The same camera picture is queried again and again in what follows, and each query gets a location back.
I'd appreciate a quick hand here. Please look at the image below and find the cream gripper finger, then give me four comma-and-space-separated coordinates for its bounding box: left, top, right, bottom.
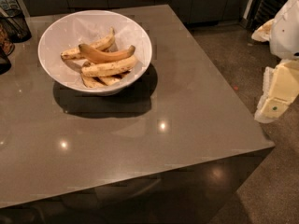
254, 60, 299, 123
251, 19, 274, 42

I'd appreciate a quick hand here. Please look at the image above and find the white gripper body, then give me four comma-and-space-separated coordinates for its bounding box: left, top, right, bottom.
269, 0, 299, 60

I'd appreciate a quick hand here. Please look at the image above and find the spotted yellow front banana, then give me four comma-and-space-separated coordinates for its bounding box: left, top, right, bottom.
81, 55, 138, 77

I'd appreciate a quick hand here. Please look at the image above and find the bottom middle banana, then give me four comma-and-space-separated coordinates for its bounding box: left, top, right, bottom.
99, 73, 127, 86

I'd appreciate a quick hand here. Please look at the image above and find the spotted banana at back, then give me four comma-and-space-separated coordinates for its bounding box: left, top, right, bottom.
61, 28, 115, 60

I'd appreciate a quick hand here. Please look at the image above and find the orange-brown banana on top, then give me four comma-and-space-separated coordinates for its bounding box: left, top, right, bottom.
78, 44, 135, 63

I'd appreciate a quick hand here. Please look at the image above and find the bottom left banana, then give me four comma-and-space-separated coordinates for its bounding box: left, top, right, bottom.
80, 74, 105, 88

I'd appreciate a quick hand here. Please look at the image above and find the white bowl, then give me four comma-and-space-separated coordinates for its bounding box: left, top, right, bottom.
38, 10, 152, 96

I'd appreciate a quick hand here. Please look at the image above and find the metal vent appliance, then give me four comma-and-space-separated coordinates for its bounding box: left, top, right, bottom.
240, 0, 287, 31

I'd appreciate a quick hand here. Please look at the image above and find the dark object at left edge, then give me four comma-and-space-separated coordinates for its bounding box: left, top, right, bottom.
0, 24, 15, 75

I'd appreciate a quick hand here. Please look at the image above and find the black wire mesh basket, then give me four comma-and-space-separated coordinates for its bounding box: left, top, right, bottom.
0, 9, 32, 43

